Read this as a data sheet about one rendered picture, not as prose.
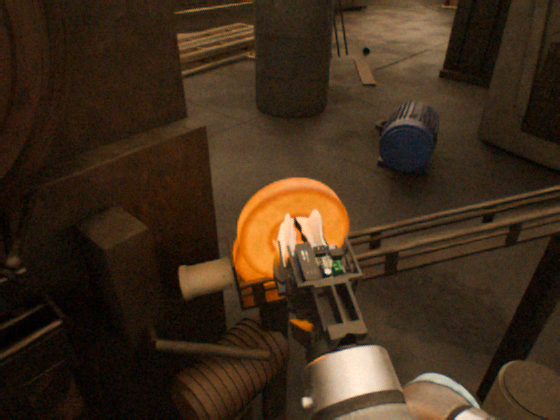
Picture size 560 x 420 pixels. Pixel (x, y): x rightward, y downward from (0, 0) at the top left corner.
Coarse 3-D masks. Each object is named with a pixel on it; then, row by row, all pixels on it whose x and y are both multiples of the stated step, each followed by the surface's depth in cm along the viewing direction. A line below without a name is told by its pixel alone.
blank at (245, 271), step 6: (294, 228) 67; (276, 234) 67; (300, 234) 68; (276, 240) 68; (234, 246) 69; (234, 252) 69; (240, 252) 67; (234, 258) 69; (240, 258) 68; (240, 264) 69; (246, 264) 69; (240, 270) 70; (246, 270) 70; (252, 270) 70; (246, 276) 71; (252, 276) 71; (258, 276) 71; (264, 276) 72; (270, 282) 73
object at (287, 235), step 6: (288, 216) 49; (288, 222) 49; (282, 228) 53; (288, 228) 49; (282, 234) 52; (288, 234) 49; (294, 234) 53; (282, 240) 52; (288, 240) 50; (294, 240) 52; (282, 246) 51; (294, 246) 51; (282, 252) 51
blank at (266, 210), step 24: (264, 192) 52; (288, 192) 51; (312, 192) 52; (240, 216) 54; (264, 216) 52; (336, 216) 55; (240, 240) 54; (264, 240) 54; (336, 240) 57; (264, 264) 57
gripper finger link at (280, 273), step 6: (276, 252) 52; (276, 258) 51; (282, 258) 50; (276, 264) 50; (282, 264) 50; (276, 270) 49; (282, 270) 49; (276, 276) 49; (282, 276) 49; (276, 282) 49; (282, 282) 48; (282, 288) 48; (282, 294) 49
